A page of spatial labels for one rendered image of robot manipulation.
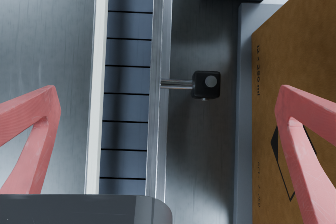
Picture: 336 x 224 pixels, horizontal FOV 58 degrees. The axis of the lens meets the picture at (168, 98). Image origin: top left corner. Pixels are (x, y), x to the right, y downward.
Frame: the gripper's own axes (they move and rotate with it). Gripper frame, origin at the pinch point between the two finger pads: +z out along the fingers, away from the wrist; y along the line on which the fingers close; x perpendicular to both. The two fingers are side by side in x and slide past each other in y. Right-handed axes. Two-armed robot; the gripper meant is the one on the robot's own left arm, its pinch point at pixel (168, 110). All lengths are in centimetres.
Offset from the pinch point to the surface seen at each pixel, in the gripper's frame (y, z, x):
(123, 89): 6.1, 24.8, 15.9
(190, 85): -2.5, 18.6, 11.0
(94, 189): 9.1, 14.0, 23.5
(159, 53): 0.9, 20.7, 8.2
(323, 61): -12.8, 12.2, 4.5
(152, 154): 1.7, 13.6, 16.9
